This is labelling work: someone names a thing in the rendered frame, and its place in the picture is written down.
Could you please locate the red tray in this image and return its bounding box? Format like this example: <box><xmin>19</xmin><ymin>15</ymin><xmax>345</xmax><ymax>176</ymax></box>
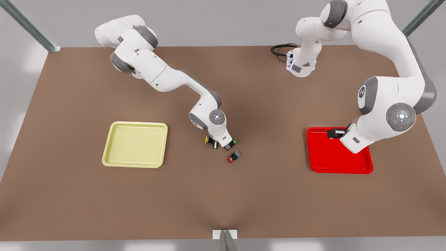
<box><xmin>306</xmin><ymin>127</ymin><xmax>374</xmax><ymax>174</ymax></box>

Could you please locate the yellow tray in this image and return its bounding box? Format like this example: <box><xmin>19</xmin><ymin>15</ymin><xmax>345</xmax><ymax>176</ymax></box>
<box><xmin>102</xmin><ymin>121</ymin><xmax>168</xmax><ymax>169</ymax></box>

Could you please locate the red button switch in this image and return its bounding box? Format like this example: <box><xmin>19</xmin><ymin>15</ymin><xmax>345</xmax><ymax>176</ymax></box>
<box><xmin>227</xmin><ymin>150</ymin><xmax>243</xmax><ymax>164</ymax></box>

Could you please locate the silver frame post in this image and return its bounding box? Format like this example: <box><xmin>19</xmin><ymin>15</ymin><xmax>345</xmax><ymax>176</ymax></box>
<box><xmin>212</xmin><ymin>229</ymin><xmax>238</xmax><ymax>251</ymax></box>
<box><xmin>0</xmin><ymin>0</ymin><xmax>61</xmax><ymax>53</ymax></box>
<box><xmin>402</xmin><ymin>0</ymin><xmax>446</xmax><ymax>37</ymax></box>

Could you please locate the black cable loop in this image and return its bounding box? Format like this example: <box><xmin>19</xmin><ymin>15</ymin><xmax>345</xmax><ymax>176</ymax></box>
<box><xmin>271</xmin><ymin>43</ymin><xmax>300</xmax><ymax>63</ymax></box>

